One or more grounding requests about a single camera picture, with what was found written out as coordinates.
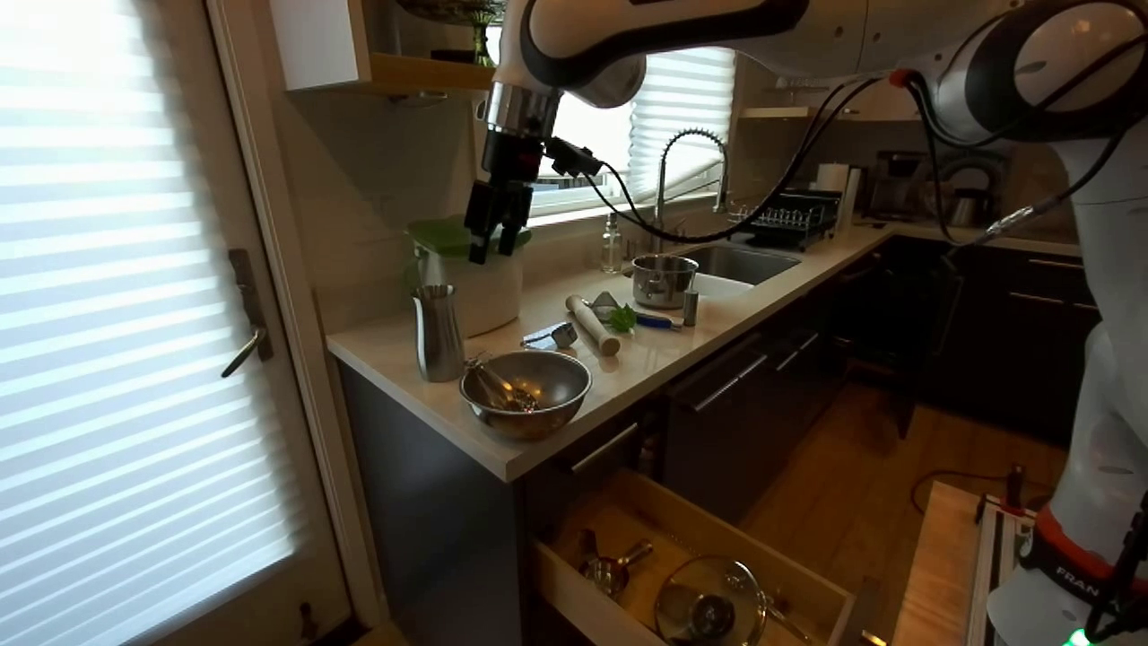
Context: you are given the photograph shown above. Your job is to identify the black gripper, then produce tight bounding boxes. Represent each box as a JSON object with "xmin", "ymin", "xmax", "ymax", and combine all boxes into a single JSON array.
[{"xmin": 464, "ymin": 134, "xmax": 543, "ymax": 264}]

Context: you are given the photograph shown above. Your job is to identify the metal measuring spoons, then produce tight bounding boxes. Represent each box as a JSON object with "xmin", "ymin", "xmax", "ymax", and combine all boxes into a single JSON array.
[{"xmin": 469, "ymin": 362, "xmax": 538, "ymax": 409}]

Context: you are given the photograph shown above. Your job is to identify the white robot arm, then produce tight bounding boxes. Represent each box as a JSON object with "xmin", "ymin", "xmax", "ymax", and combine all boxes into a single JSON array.
[{"xmin": 466, "ymin": 0, "xmax": 1148, "ymax": 646}]

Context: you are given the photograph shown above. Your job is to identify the stainless steel pot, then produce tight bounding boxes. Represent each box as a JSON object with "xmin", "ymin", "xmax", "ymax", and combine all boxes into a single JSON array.
[{"xmin": 631, "ymin": 253, "xmax": 698, "ymax": 307}]

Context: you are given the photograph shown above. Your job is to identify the glass pot lid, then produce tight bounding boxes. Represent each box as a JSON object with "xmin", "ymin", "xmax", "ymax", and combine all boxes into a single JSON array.
[{"xmin": 653, "ymin": 557, "xmax": 769, "ymax": 646}]

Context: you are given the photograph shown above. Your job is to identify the metal pitcher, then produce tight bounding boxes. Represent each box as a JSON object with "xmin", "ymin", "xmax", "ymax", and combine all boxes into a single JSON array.
[{"xmin": 414, "ymin": 248, "xmax": 464, "ymax": 382}]

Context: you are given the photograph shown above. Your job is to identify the green scrubber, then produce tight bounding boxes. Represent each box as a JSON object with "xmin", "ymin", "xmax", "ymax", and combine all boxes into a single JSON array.
[{"xmin": 606, "ymin": 303, "xmax": 639, "ymax": 335}]

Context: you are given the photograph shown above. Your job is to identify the sink faucet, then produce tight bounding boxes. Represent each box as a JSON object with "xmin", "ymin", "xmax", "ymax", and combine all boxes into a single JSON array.
[{"xmin": 653, "ymin": 124, "xmax": 728, "ymax": 248}]

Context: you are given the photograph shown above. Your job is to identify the small metal bowl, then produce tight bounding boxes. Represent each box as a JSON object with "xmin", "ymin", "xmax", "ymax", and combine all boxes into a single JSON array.
[{"xmin": 459, "ymin": 350, "xmax": 589, "ymax": 440}]

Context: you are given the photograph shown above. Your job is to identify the kitchen sink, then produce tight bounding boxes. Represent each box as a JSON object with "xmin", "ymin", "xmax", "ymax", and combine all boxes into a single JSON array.
[{"xmin": 691, "ymin": 242, "xmax": 800, "ymax": 282}]

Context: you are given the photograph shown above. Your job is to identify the open wooden drawer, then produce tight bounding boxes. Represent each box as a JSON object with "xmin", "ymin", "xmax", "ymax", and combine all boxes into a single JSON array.
[{"xmin": 534, "ymin": 470, "xmax": 854, "ymax": 646}]

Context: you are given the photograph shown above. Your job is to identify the utensils in drawer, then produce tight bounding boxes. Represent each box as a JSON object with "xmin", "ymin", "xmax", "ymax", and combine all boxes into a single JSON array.
[{"xmin": 578, "ymin": 532, "xmax": 653, "ymax": 595}]

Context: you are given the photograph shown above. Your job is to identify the coffee maker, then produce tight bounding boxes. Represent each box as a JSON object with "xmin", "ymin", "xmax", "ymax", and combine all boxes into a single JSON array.
[{"xmin": 868, "ymin": 149, "xmax": 1003, "ymax": 227}]

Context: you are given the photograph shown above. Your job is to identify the black cable bundle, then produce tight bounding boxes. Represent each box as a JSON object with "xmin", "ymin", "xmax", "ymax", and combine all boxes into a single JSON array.
[{"xmin": 546, "ymin": 67, "xmax": 1148, "ymax": 248}]

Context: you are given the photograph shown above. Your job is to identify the door handle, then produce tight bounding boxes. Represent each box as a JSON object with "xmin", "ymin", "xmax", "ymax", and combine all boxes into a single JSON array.
[{"xmin": 222, "ymin": 248, "xmax": 273, "ymax": 375}]

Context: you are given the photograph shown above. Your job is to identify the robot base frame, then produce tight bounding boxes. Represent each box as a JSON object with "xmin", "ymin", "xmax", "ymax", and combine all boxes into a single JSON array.
[{"xmin": 890, "ymin": 477, "xmax": 1148, "ymax": 646}]

